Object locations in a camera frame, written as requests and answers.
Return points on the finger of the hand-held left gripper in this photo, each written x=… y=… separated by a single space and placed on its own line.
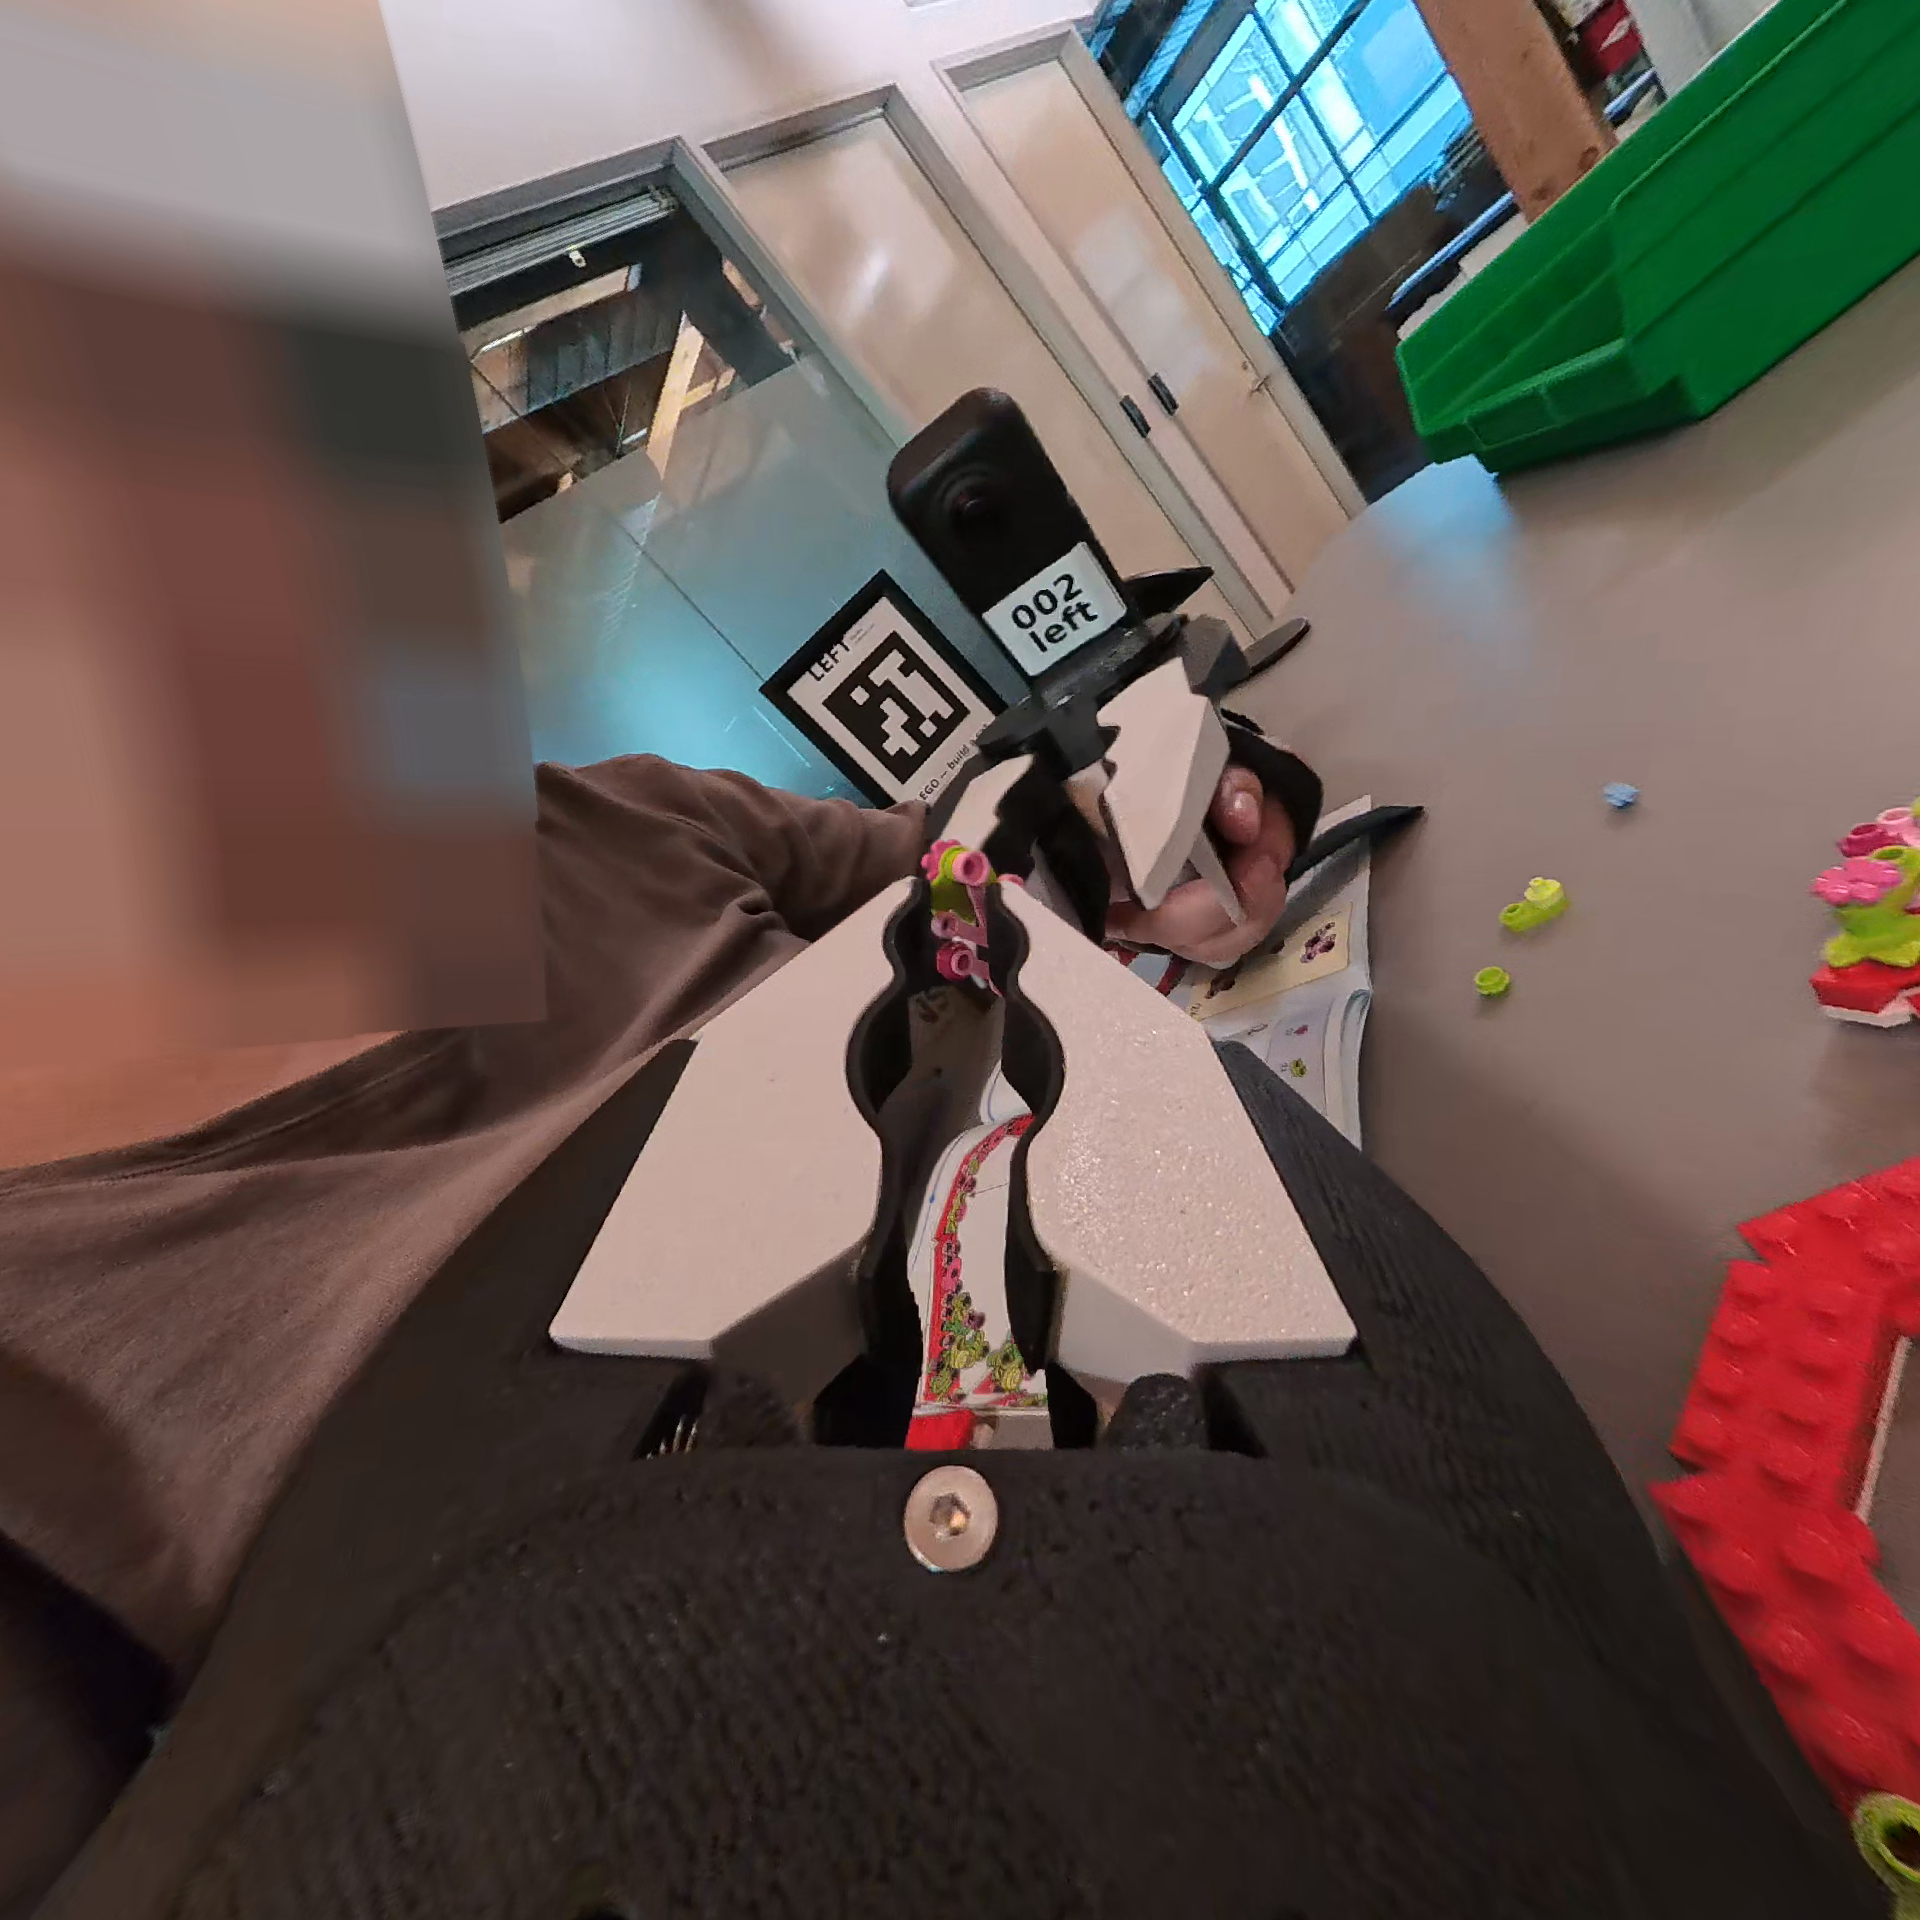
x=971 y=818
x=1169 y=779

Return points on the lime stem with pink flowers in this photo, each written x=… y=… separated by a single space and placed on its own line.
x=956 y=886

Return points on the glass partition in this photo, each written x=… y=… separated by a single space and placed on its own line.
x=648 y=495

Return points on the person's left hand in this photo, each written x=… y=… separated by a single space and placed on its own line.
x=1253 y=886

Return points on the wooden post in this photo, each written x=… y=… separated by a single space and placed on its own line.
x=1514 y=103

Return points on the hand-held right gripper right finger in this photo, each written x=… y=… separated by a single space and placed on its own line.
x=1186 y=1200

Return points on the large red heart frame section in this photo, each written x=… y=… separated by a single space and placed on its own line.
x=1802 y=1424

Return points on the lego instruction booklet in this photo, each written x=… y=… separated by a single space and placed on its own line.
x=1288 y=989

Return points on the lime lego plate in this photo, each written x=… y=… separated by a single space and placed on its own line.
x=1532 y=904

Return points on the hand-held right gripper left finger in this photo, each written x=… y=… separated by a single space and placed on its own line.
x=719 y=1200

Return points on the white door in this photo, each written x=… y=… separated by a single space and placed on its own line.
x=1140 y=271
x=918 y=328

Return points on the green plastic bin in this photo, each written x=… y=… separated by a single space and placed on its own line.
x=1514 y=389
x=1771 y=208

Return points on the red flowered heart frame section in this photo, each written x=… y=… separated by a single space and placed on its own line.
x=1878 y=915

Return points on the dark framed window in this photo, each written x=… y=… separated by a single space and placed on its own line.
x=1319 y=133

